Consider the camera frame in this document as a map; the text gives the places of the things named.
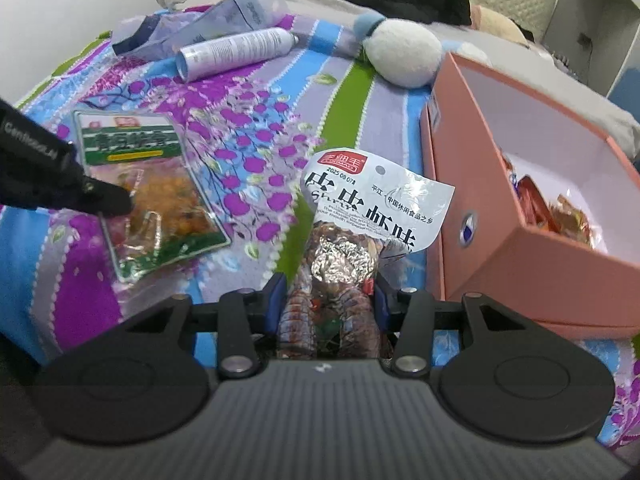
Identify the black cabinet socket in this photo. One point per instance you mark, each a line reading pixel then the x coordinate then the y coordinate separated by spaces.
pixel 582 39

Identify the clear blue plastic bag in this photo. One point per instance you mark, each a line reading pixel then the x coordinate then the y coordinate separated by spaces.
pixel 240 5

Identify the pink pillow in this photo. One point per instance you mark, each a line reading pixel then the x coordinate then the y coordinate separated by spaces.
pixel 500 25

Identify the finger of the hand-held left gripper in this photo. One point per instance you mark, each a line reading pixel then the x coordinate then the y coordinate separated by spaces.
pixel 112 201

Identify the green snack packet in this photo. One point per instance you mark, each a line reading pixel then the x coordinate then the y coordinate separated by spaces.
pixel 150 160

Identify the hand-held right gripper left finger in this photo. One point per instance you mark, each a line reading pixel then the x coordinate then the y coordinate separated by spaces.
pixel 275 305

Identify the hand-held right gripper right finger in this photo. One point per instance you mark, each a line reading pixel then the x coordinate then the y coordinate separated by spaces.
pixel 380 307

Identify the white and blue plush toy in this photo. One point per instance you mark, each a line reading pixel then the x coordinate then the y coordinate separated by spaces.
pixel 400 47

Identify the pink cardboard box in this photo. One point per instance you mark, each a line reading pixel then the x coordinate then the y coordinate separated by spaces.
pixel 500 270

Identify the brown shrimp snack packet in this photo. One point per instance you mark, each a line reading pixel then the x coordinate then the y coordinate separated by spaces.
pixel 370 195

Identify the white spray can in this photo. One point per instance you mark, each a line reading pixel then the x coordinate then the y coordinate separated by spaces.
pixel 235 50

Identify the floral bed sheet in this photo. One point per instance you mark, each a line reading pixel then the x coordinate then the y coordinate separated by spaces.
pixel 250 125

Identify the orange snack packet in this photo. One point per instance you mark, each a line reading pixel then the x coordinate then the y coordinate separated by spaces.
pixel 570 220

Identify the white cabinet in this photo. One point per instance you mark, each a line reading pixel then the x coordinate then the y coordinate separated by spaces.
pixel 600 15

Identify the small red snack packet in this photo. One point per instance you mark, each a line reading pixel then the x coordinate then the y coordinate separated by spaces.
pixel 530 197

